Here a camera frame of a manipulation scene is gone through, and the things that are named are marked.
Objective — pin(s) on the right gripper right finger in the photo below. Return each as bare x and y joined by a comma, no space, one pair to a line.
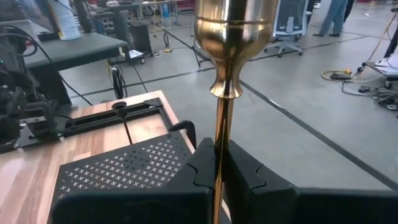
280,205

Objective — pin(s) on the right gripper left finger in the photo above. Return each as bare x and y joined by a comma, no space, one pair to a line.
186,205

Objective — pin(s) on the tall gold candlestick holder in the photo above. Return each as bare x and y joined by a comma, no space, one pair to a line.
214,40

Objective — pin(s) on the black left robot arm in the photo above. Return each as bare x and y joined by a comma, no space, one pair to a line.
18,102

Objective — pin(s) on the black perforated metal shelf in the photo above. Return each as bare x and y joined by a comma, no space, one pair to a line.
124,168

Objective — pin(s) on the black power strip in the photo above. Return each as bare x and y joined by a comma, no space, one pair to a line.
340,76

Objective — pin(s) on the black tripod stand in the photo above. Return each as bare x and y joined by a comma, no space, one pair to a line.
196,56

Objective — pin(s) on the yellow plug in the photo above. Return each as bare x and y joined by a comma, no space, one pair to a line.
168,49

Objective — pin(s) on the white paper sheet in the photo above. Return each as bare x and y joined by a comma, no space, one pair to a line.
135,53

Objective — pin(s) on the black cabinet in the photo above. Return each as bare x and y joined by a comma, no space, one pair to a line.
140,37

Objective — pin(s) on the white rolling cart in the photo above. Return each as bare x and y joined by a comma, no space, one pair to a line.
388,67

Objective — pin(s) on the white office chair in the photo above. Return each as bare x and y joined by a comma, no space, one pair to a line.
290,21

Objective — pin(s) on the dark grey desk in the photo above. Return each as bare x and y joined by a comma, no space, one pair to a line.
77,49

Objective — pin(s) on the blue bottle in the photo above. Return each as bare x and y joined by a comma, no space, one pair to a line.
165,11

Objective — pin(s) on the person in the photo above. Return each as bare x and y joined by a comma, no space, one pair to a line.
348,9
332,15

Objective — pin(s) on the dark computer monitor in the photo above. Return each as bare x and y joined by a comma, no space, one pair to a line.
28,12

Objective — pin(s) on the black cup-topped thin post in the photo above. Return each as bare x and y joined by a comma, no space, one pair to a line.
119,107

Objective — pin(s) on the black metal table frame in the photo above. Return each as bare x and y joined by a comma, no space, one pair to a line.
102,116

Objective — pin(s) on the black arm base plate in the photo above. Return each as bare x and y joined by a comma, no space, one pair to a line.
59,124

